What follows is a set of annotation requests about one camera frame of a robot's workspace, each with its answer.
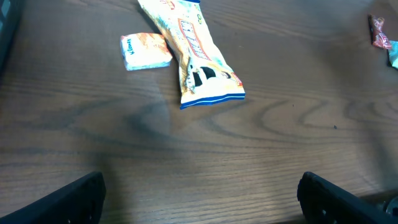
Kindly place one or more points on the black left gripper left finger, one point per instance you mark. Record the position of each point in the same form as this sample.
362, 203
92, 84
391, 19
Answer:
78, 202

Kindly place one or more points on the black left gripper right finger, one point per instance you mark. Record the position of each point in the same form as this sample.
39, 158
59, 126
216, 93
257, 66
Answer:
324, 202

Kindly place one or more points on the orange white snack packet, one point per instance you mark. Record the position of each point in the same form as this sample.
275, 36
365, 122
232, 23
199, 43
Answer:
144, 51

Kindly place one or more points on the yellow white wipes packet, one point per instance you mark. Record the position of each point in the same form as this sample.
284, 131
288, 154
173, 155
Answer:
205, 77

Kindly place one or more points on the mint green wipes pack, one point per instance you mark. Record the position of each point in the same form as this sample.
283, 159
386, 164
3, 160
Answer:
393, 54

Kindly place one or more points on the red chocolate bar wrapper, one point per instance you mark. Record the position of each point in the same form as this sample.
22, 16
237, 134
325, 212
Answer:
379, 39

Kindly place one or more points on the grey plastic shopping basket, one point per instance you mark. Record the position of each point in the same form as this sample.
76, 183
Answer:
11, 12

